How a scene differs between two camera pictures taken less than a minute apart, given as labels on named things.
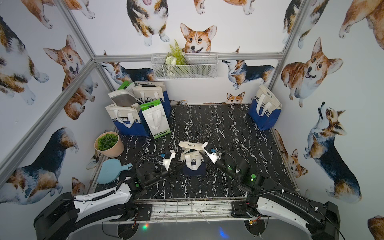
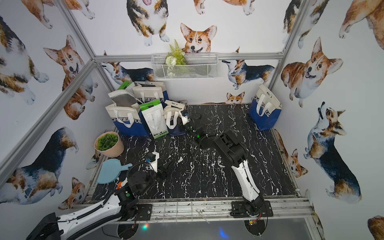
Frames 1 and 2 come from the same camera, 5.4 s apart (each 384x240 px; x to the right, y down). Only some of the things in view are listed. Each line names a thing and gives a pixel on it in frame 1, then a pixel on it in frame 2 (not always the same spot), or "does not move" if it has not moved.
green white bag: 156,118 does not move
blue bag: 265,109 does not move
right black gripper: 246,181 → 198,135
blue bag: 193,163 → 174,127
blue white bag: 146,92 does not move
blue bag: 126,114 does not move
